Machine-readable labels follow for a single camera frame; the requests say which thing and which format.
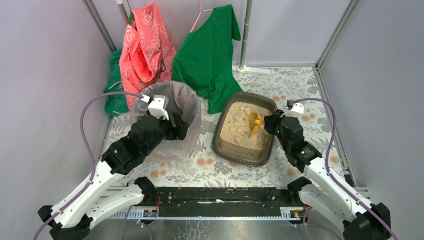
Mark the green t-shirt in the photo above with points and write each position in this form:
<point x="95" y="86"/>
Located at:
<point x="204" y="60"/>

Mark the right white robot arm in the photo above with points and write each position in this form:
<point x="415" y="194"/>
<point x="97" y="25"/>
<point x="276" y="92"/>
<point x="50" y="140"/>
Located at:
<point x="325" y="191"/>

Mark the pink patterned garment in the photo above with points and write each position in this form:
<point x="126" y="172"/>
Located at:
<point x="148" y="50"/>

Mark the dark green garment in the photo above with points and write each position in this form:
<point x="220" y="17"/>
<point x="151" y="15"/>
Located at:
<point x="116" y="104"/>

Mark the grey litter box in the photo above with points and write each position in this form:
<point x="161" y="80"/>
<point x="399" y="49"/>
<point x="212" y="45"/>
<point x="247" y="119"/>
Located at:
<point x="233" y="140"/>

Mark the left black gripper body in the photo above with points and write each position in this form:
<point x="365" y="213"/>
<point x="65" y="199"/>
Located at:
<point x="178" y="125"/>

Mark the yellow litter scoop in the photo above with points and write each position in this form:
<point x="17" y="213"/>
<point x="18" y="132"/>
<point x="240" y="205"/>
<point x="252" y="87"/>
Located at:
<point x="254" y="122"/>

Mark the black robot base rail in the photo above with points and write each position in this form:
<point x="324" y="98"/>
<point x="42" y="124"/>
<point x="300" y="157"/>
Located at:
<point x="222" y="202"/>

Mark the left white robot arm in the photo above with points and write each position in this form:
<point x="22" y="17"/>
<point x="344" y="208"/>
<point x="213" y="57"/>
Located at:
<point x="82" y="210"/>

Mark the left clothes rack pole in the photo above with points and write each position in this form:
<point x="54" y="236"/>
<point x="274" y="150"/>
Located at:
<point x="122" y="9"/>

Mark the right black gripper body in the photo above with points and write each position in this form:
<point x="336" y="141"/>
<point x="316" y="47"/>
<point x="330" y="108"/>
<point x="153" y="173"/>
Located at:
<point x="271" y="122"/>

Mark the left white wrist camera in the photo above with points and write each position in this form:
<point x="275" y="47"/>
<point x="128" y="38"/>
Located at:
<point x="158" y="107"/>

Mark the clothes rack pole with base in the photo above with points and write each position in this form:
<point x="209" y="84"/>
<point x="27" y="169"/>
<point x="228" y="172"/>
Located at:
<point x="241" y="67"/>

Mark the trash bin with plastic liner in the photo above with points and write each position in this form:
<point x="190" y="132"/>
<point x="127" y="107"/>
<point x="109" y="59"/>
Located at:
<point x="181" y="99"/>

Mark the pink clothes hanger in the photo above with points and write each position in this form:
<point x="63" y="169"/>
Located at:
<point x="201" y="10"/>

